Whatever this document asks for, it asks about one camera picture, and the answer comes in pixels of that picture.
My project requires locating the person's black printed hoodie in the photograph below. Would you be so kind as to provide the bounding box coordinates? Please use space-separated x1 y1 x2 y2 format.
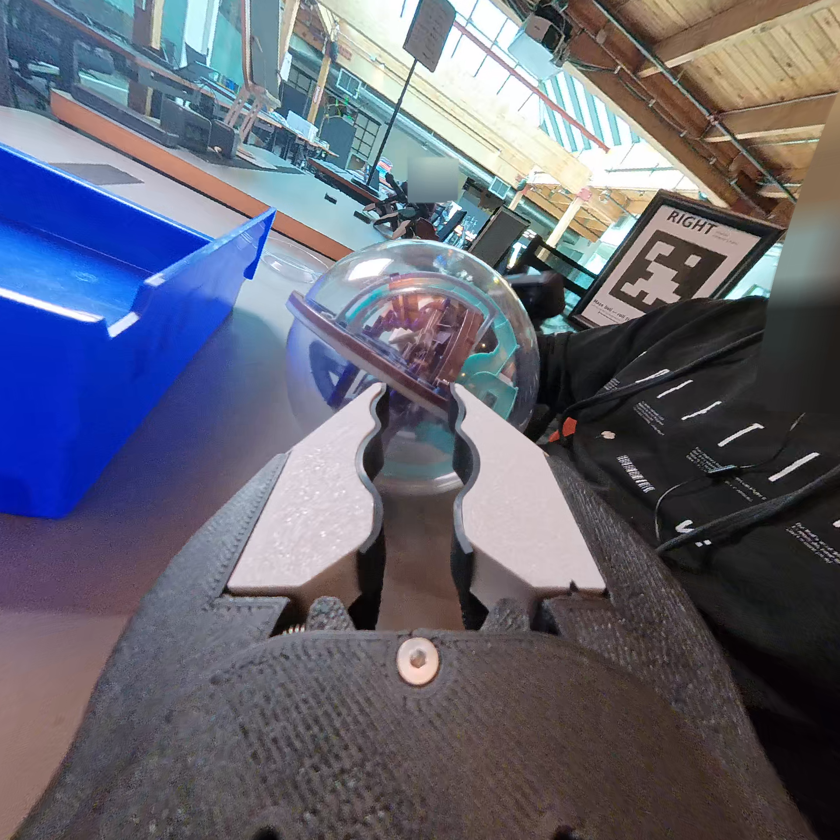
551 328 840 840

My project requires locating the clear plastic dish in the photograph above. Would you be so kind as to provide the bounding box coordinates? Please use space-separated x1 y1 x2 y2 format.
258 235 333 284

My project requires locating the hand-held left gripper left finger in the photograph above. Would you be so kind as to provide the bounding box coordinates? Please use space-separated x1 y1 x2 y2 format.
226 382 386 602

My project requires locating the blue plastic bin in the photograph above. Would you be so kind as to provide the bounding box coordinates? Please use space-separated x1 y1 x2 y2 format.
0 143 277 519

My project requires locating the thin black cable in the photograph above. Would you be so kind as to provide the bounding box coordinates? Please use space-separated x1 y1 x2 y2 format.
656 367 840 546

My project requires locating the grey screen on stand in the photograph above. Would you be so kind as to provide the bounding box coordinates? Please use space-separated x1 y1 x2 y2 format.
469 206 531 268

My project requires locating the large framed marker sign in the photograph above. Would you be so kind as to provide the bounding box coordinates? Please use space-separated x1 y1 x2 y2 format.
567 190 785 329

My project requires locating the white ceiling box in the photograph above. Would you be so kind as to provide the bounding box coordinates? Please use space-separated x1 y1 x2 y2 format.
507 13 567 81

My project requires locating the clear maze ball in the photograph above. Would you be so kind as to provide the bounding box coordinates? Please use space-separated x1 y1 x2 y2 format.
285 239 540 493

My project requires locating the person's right forearm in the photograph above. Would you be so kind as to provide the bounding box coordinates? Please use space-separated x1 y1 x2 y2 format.
535 297 769 427

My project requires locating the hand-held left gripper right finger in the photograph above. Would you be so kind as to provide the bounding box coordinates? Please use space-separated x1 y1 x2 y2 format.
451 382 606 611

